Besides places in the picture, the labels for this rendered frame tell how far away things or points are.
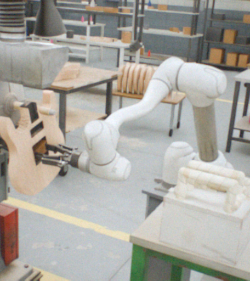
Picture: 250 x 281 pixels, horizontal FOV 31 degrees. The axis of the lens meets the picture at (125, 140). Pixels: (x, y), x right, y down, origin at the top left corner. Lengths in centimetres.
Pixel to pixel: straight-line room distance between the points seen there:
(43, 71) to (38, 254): 178
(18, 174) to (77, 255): 144
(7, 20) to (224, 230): 109
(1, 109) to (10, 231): 77
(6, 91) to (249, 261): 118
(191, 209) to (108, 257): 176
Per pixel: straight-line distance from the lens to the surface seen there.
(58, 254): 323
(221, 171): 154
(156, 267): 272
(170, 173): 248
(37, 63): 171
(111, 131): 166
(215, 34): 1168
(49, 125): 199
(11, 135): 180
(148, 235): 165
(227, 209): 148
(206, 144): 224
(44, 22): 190
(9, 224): 247
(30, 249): 330
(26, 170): 191
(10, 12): 181
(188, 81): 199
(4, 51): 180
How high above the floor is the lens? 176
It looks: 19 degrees down
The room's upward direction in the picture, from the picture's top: 4 degrees clockwise
